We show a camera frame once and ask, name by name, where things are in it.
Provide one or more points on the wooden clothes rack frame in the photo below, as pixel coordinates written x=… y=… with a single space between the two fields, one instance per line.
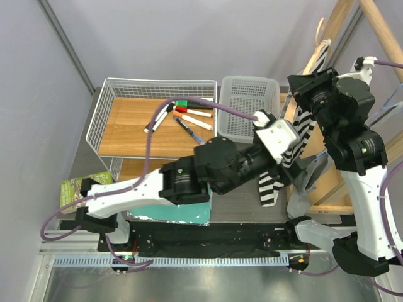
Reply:
x=374 y=28

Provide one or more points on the grey garment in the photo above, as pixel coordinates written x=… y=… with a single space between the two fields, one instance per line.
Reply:
x=313 y=167

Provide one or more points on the green cap marker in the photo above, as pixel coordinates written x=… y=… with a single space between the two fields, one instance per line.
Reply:
x=191 y=104

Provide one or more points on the white wire basket shelf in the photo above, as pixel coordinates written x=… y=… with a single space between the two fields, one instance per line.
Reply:
x=124 y=108

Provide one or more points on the blue wire hanger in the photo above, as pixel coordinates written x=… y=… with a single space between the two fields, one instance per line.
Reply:
x=387 y=110

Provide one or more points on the blue pen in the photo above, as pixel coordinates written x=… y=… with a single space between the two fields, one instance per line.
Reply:
x=189 y=131

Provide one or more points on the orange cap marker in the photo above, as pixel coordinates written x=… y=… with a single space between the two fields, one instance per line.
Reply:
x=194 y=121

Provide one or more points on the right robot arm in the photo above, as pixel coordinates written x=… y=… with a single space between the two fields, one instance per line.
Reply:
x=340 y=106

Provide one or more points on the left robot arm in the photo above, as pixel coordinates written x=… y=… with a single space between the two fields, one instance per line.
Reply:
x=215 y=167

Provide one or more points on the teal cutting board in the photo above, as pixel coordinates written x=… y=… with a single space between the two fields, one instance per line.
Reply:
x=198 y=213

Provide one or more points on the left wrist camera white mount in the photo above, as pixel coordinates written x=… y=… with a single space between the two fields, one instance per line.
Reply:
x=277 y=135

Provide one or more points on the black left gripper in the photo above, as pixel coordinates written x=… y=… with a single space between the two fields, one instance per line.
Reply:
x=288 y=174

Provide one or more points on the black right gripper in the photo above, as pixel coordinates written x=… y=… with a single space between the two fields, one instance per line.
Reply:
x=303 y=86

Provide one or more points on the white plastic basket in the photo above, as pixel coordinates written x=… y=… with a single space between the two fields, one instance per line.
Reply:
x=246 y=94

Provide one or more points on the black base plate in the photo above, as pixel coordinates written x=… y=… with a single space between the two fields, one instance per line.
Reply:
x=217 y=240

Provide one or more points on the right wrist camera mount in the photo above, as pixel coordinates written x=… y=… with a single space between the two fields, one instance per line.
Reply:
x=361 y=69

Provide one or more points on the red cap marker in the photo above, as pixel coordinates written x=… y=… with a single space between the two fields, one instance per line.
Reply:
x=193 y=112

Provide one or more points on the wooden rack base tray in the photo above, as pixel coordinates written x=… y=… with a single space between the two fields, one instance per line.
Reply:
x=325 y=184

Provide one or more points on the green paperback book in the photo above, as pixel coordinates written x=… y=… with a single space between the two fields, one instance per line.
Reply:
x=70 y=189

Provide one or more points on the black white marker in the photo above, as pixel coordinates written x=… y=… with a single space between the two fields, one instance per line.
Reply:
x=159 y=119

